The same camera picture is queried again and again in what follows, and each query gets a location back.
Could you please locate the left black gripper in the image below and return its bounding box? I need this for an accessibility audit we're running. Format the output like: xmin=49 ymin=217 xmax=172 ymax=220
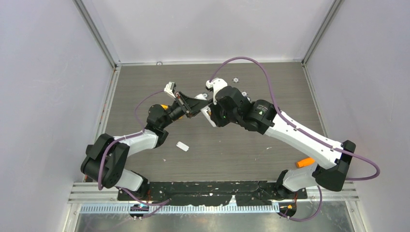
xmin=161 ymin=92 xmax=208 ymax=130

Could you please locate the white remote control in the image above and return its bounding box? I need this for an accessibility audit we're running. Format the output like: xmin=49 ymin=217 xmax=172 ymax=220
xmin=194 ymin=94 xmax=217 ymax=128

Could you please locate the white battery cover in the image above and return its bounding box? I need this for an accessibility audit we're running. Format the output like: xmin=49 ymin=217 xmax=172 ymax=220
xmin=176 ymin=141 xmax=189 ymax=152

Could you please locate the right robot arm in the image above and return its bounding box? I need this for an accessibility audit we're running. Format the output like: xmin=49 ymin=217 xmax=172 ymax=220
xmin=210 ymin=86 xmax=356 ymax=199

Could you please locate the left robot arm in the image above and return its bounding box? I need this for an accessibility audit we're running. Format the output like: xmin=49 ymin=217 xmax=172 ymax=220
xmin=80 ymin=92 xmax=212 ymax=200

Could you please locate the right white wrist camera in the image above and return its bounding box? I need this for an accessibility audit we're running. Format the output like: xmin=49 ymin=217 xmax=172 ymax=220
xmin=205 ymin=78 xmax=228 ymax=105

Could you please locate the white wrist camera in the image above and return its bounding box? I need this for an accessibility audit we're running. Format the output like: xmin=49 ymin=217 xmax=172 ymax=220
xmin=205 ymin=78 xmax=228 ymax=105
xmin=163 ymin=82 xmax=176 ymax=99

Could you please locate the yellow plastic triangle frame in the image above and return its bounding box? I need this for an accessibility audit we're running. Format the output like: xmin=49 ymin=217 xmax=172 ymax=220
xmin=161 ymin=104 xmax=169 ymax=110

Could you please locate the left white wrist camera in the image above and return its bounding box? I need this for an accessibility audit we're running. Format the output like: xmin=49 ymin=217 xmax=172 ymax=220
xmin=163 ymin=82 xmax=176 ymax=99

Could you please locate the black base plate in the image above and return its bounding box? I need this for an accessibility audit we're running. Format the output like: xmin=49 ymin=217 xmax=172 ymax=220
xmin=117 ymin=180 xmax=308 ymax=206

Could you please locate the aluminium rail frame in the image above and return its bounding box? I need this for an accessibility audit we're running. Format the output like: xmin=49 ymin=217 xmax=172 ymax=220
xmin=68 ymin=179 xmax=359 ymax=215

